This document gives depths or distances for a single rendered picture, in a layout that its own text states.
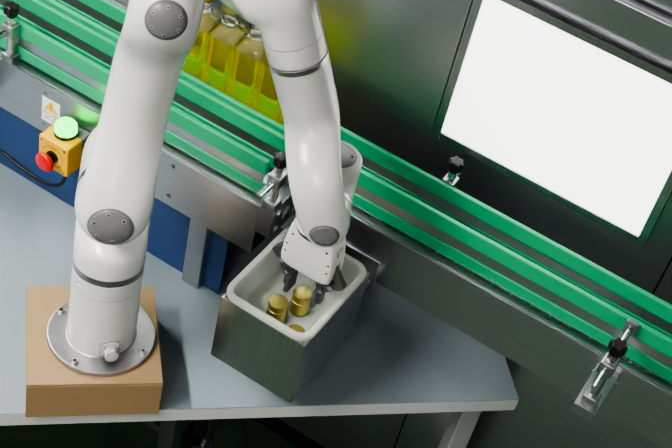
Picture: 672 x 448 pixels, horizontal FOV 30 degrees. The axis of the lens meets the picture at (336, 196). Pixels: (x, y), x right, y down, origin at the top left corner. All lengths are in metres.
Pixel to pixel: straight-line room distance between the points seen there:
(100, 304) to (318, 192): 0.46
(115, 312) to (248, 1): 0.64
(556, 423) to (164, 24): 1.33
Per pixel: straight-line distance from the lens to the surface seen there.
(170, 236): 2.47
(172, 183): 2.34
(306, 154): 1.88
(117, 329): 2.18
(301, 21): 1.77
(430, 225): 2.21
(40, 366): 2.23
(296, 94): 1.84
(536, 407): 2.65
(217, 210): 2.31
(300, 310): 2.20
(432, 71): 2.24
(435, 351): 2.49
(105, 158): 1.91
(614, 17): 2.06
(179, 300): 2.46
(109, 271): 2.07
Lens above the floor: 2.59
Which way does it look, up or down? 42 degrees down
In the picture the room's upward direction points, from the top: 14 degrees clockwise
